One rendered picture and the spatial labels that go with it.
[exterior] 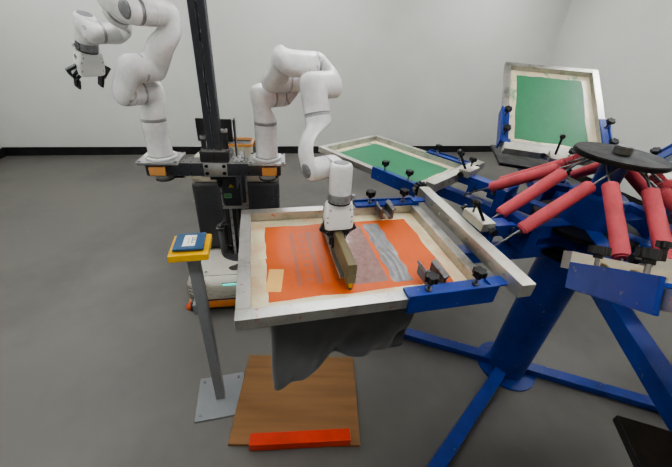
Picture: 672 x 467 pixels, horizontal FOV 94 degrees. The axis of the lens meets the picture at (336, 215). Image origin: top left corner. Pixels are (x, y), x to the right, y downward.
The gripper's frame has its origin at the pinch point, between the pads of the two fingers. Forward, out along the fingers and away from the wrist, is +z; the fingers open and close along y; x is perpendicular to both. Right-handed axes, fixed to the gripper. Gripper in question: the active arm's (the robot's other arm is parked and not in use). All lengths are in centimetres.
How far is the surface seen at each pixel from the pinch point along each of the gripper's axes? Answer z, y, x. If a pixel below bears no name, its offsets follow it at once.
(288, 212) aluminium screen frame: 0.1, 14.6, -25.7
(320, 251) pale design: 5.4, 5.4, -2.2
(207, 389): 98, 58, -24
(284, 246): 5.0, 18.0, -7.0
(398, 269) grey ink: 5.8, -19.0, 12.5
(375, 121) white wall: 21, -156, -382
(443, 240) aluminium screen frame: 2.2, -41.4, 2.5
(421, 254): 6.0, -31.7, 4.8
